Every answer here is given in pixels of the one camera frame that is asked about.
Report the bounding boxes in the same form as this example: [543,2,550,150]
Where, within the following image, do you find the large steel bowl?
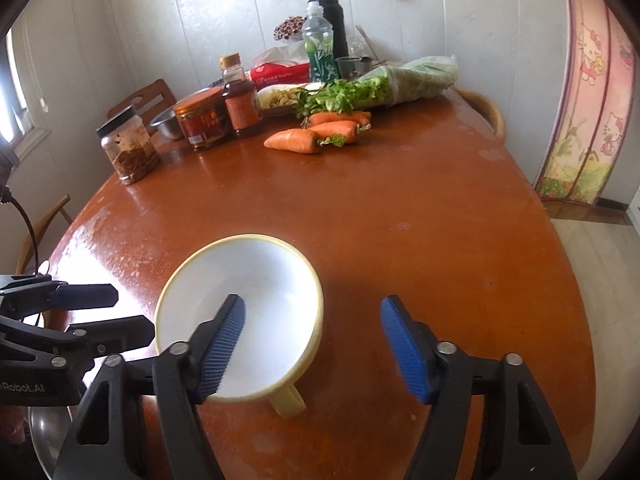
[27,404,78,480]

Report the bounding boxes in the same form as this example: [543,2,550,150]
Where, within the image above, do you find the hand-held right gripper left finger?
[52,293,247,480]

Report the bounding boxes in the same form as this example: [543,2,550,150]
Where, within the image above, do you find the light wood armchair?
[15,194,72,273]
[452,87,507,142]

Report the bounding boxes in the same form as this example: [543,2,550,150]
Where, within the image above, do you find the black thermos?
[307,0,349,61]

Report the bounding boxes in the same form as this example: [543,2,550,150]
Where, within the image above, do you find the window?
[0,50,36,146]

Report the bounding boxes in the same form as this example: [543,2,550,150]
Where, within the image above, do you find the bagged leafy greens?
[296,55,459,118]

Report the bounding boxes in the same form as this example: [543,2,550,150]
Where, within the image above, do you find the brown sauce bottle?
[218,53,263,137]

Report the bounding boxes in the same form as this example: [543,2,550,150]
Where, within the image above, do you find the glass cup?
[335,56,375,82]

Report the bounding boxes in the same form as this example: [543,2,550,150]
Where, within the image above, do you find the white plate of food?
[256,82,321,117]

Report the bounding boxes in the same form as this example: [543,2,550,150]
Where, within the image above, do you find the pink cartoon cat curtain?
[534,0,640,207]

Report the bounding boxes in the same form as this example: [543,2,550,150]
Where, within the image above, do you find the clear jar with black lid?
[96,105,162,186]

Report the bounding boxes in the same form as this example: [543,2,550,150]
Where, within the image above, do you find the carrot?
[263,129,321,155]
[306,110,373,127]
[305,120,360,145]

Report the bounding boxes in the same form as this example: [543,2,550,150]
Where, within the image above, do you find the brown wooden chair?
[106,78,177,123]

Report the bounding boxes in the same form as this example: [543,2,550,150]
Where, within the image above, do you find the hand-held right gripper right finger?
[380,295,578,480]

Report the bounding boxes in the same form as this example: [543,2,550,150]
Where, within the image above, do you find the clear plastic bottle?
[301,1,337,83]

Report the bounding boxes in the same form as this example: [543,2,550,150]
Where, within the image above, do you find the black cable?
[0,192,41,276]

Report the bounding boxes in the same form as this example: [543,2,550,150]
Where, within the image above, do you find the white bowl with yellow rim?
[153,233,323,420]

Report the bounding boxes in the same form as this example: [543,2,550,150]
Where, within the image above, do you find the pickle jar with red lid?
[173,91,232,152]

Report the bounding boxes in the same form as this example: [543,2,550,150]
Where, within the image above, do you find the small steel bowl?
[149,109,185,141]

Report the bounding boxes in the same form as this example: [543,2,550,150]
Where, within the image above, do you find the red tissue pack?
[250,46,312,86]

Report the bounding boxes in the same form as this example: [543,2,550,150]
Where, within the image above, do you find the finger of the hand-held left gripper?
[0,274,119,318]
[0,314,157,361]

